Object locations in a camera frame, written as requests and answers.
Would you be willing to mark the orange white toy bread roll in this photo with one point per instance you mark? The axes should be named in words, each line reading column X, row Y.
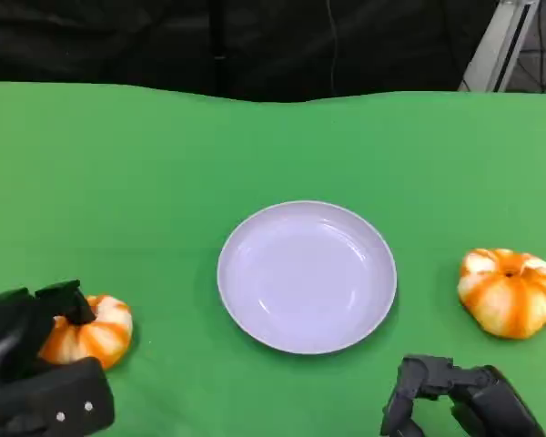
column 95, row 332
column 505, row 300

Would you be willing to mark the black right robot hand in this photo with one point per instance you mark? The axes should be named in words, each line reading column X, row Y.
column 487, row 403

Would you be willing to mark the lilac plate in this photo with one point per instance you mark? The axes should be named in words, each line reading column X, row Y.
column 307, row 277

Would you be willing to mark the green table cloth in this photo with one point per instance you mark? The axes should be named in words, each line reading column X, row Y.
column 164, row 182

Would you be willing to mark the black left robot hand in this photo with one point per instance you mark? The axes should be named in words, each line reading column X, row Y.
column 13, row 332

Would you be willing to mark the grey aluminium frame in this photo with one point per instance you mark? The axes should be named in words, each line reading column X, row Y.
column 505, row 41

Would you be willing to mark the black backdrop curtain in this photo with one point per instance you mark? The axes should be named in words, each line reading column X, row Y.
column 118, row 45

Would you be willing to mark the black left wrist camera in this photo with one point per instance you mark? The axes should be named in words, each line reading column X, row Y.
column 59, row 400

